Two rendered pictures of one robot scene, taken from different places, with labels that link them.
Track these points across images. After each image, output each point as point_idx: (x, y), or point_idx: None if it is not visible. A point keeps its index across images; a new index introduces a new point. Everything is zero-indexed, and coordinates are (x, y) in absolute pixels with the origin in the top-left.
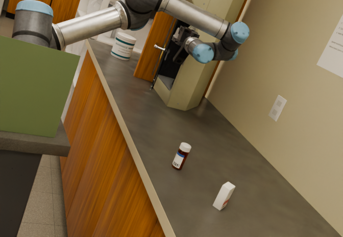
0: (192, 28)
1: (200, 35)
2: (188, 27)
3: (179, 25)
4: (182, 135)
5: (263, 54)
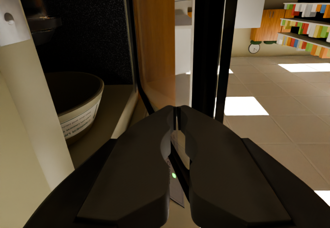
0: (87, 117)
1: (17, 198)
2: (100, 98)
3: (119, 61)
4: None
5: None
